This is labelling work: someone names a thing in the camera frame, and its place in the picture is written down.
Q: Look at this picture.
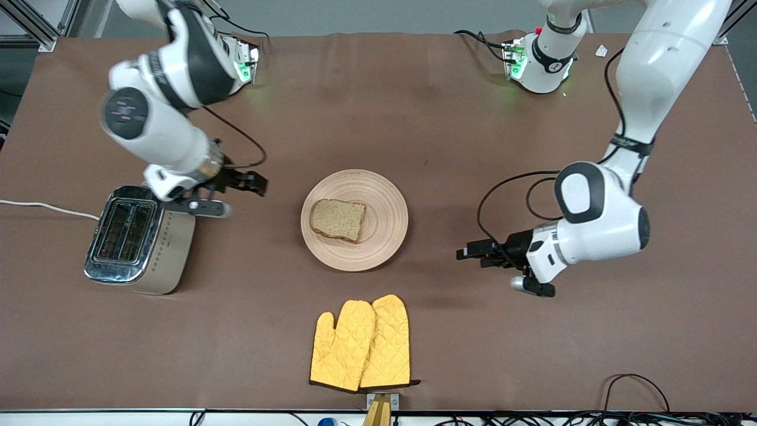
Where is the brown bread slice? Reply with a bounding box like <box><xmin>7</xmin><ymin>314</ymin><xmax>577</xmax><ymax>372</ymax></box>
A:
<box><xmin>310</xmin><ymin>199</ymin><xmax>367</xmax><ymax>243</ymax></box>

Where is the round wooden plate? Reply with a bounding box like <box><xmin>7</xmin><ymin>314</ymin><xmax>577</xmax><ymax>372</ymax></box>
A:
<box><xmin>300</xmin><ymin>169</ymin><xmax>409</xmax><ymax>272</ymax></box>

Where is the chrome and beige toaster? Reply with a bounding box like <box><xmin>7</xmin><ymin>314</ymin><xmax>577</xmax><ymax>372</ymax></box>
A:
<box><xmin>83</xmin><ymin>185</ymin><xmax>196</xmax><ymax>295</ymax></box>

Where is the yellow quilted oven mitt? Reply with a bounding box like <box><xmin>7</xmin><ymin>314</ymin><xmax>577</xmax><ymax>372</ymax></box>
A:
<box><xmin>310</xmin><ymin>300</ymin><xmax>377</xmax><ymax>392</ymax></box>
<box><xmin>360</xmin><ymin>294</ymin><xmax>422</xmax><ymax>391</ymax></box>

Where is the brown table cover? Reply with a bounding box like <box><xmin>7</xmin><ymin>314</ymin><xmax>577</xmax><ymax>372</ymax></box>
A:
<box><xmin>0</xmin><ymin>31</ymin><xmax>757</xmax><ymax>412</ymax></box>

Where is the yellow wooden stick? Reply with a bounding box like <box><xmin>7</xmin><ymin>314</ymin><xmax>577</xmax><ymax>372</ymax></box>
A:
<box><xmin>362</xmin><ymin>395</ymin><xmax>392</xmax><ymax>426</ymax></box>

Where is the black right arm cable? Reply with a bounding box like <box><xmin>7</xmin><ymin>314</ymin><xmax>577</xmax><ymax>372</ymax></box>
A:
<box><xmin>200</xmin><ymin>105</ymin><xmax>268</xmax><ymax>170</ymax></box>

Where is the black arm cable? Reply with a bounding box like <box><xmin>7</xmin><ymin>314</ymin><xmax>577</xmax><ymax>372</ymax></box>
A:
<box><xmin>200</xmin><ymin>105</ymin><xmax>268</xmax><ymax>170</ymax></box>
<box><xmin>476</xmin><ymin>47</ymin><xmax>629</xmax><ymax>238</ymax></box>

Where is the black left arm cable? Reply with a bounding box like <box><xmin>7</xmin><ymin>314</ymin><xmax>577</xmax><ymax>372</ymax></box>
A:
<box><xmin>476</xmin><ymin>47</ymin><xmax>629</xmax><ymax>238</ymax></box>

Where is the black right base cable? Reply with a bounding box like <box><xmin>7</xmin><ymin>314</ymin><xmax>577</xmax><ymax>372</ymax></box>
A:
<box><xmin>204</xmin><ymin>0</ymin><xmax>270</xmax><ymax>46</ymax></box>

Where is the black base cable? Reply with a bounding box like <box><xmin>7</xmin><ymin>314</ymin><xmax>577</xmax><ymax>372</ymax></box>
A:
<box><xmin>454</xmin><ymin>30</ymin><xmax>512</xmax><ymax>64</ymax></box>
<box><xmin>204</xmin><ymin>0</ymin><xmax>270</xmax><ymax>46</ymax></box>

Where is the small metal bracket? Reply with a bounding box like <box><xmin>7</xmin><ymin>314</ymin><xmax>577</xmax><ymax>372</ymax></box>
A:
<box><xmin>366</xmin><ymin>392</ymin><xmax>400</xmax><ymax>411</ymax></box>

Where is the black looped cable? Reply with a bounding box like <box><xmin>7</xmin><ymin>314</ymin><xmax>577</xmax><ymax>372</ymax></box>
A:
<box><xmin>600</xmin><ymin>373</ymin><xmax>672</xmax><ymax>415</ymax></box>

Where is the black cable bundle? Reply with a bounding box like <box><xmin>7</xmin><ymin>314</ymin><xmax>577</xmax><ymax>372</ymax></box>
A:
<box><xmin>390</xmin><ymin>411</ymin><xmax>757</xmax><ymax>426</ymax></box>

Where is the white toaster power cord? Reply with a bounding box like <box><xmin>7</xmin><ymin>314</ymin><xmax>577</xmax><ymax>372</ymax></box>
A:
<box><xmin>0</xmin><ymin>199</ymin><xmax>100</xmax><ymax>221</ymax></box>

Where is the black left base cable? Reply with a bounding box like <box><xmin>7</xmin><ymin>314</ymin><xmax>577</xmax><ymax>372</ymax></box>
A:
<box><xmin>454</xmin><ymin>30</ymin><xmax>512</xmax><ymax>64</ymax></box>

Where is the aluminium frame profile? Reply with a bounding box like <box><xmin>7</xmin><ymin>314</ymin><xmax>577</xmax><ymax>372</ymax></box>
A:
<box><xmin>0</xmin><ymin>0</ymin><xmax>80</xmax><ymax>53</ymax></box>

